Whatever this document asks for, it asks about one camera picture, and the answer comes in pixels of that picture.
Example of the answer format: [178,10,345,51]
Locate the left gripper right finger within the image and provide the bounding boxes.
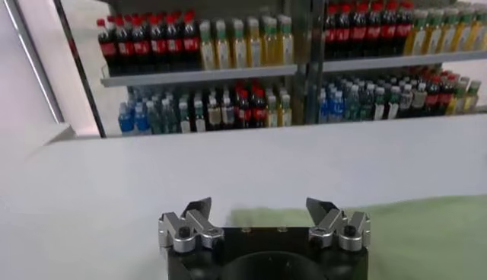
[305,196,372,253]

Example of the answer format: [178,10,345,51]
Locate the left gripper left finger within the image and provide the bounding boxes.
[158,196,225,254]

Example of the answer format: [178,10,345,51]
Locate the green t-shirt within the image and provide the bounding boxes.
[229,194,487,280]

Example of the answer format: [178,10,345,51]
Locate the small dark tea bottle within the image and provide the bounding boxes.
[386,85,400,119]
[399,83,413,118]
[412,81,427,117]
[207,94,222,131]
[177,97,193,133]
[221,94,235,130]
[192,97,208,132]
[373,86,387,121]

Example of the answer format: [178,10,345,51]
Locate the small dark green bottle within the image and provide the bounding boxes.
[162,97,178,134]
[359,85,374,121]
[345,86,360,122]
[148,99,163,134]

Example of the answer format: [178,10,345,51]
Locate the small blue water bottle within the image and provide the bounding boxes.
[117,101,135,135]
[317,89,331,123]
[134,100,151,135]
[330,87,345,123]

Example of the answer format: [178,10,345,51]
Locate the small yellow tea bottle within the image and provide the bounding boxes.
[266,94,280,128]
[452,79,466,114]
[466,78,481,113]
[279,93,293,127]

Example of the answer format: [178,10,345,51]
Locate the small red label cola bottle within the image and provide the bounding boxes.
[251,89,268,129]
[235,90,253,129]
[425,78,439,116]
[438,75,453,115]

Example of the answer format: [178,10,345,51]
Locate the grey drinks shelf unit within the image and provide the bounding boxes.
[99,0,307,138]
[306,0,487,125]

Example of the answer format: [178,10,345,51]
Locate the grey metal shelf board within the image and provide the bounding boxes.
[322,49,487,73]
[100,63,298,88]

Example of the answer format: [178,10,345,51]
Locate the yellow juice bottle white label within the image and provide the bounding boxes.
[466,7,482,52]
[279,14,295,66]
[231,17,247,69]
[438,8,454,53]
[198,21,215,72]
[453,8,469,53]
[214,19,231,71]
[409,10,425,55]
[424,9,441,54]
[263,15,279,68]
[246,17,263,68]
[479,7,487,51]

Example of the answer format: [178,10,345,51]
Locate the red cap cola bottle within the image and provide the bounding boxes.
[366,1,382,57]
[381,0,396,56]
[396,0,412,56]
[97,17,117,75]
[150,14,168,72]
[352,2,368,58]
[116,15,134,74]
[325,3,339,60]
[338,2,353,59]
[183,11,201,71]
[167,13,184,72]
[132,14,151,73]

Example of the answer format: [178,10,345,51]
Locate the black slanted pole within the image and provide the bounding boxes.
[52,0,108,138]

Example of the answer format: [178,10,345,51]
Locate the grey window frame bar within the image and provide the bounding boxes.
[2,0,66,125]

